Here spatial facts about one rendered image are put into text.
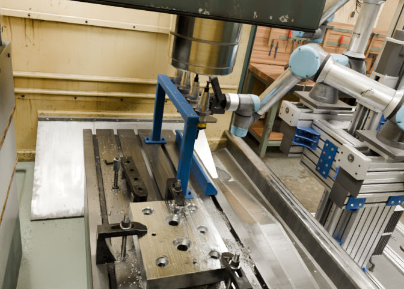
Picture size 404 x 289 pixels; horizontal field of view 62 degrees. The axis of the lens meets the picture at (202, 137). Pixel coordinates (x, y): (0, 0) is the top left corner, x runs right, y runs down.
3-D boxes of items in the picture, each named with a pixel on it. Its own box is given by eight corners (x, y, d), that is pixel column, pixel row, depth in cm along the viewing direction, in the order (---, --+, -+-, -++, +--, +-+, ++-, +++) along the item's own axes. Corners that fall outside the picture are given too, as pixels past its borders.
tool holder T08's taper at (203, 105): (195, 106, 119) (198, 88, 116) (206, 107, 120) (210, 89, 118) (198, 111, 115) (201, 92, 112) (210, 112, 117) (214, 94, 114)
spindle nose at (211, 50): (160, 54, 84) (166, 3, 79) (221, 60, 88) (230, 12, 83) (171, 73, 70) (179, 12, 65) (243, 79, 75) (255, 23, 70)
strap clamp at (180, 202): (172, 203, 121) (178, 167, 114) (182, 228, 110) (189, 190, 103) (163, 203, 119) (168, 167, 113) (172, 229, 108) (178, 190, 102)
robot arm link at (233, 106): (240, 97, 142) (232, 91, 149) (230, 96, 140) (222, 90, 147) (236, 113, 145) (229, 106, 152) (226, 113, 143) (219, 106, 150)
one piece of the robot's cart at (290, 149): (329, 147, 203) (335, 134, 199) (340, 155, 194) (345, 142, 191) (278, 148, 191) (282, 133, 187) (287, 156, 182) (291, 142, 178)
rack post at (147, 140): (163, 139, 166) (171, 80, 153) (166, 143, 161) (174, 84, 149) (143, 139, 162) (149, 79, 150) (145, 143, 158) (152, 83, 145)
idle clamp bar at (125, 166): (131, 169, 136) (132, 155, 133) (149, 210, 115) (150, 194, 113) (118, 170, 133) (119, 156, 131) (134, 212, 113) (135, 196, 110)
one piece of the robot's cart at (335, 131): (338, 162, 196) (354, 119, 185) (385, 200, 166) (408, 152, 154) (299, 163, 187) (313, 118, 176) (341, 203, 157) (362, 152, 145)
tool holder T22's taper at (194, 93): (187, 95, 129) (189, 78, 126) (198, 97, 129) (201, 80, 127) (187, 100, 125) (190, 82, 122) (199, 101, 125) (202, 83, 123)
